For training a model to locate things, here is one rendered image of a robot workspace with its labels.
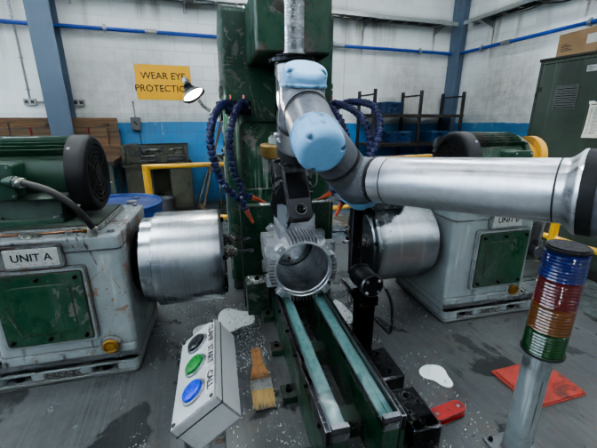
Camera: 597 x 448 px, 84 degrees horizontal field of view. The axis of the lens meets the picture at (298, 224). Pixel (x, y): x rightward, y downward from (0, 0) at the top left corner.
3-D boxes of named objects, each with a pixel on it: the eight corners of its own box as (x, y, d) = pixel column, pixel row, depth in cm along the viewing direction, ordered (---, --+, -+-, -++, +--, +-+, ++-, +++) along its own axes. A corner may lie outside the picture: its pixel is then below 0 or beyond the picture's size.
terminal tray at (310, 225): (273, 228, 105) (273, 205, 103) (306, 226, 107) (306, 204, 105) (279, 241, 94) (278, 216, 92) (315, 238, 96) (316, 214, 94)
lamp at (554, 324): (517, 319, 57) (522, 295, 55) (545, 315, 58) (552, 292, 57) (550, 340, 51) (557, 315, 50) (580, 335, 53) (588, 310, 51)
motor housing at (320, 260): (261, 273, 109) (259, 217, 103) (317, 268, 113) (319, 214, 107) (269, 305, 90) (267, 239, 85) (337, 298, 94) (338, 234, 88)
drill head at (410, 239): (322, 264, 117) (324, 194, 110) (425, 253, 126) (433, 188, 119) (349, 300, 94) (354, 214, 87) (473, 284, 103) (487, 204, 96)
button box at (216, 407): (202, 361, 57) (180, 342, 55) (234, 335, 57) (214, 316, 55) (197, 453, 41) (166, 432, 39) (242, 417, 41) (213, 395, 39)
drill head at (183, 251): (115, 284, 103) (101, 205, 95) (236, 272, 111) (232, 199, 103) (87, 333, 79) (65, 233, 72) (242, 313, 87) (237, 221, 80)
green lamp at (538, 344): (512, 341, 58) (517, 319, 57) (540, 336, 59) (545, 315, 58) (544, 365, 53) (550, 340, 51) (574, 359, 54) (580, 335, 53)
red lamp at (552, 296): (522, 295, 55) (528, 270, 54) (552, 292, 57) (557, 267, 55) (557, 315, 50) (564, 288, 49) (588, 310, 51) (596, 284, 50)
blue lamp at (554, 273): (528, 270, 54) (534, 244, 53) (557, 267, 55) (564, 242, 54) (564, 288, 49) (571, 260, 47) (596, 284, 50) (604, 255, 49)
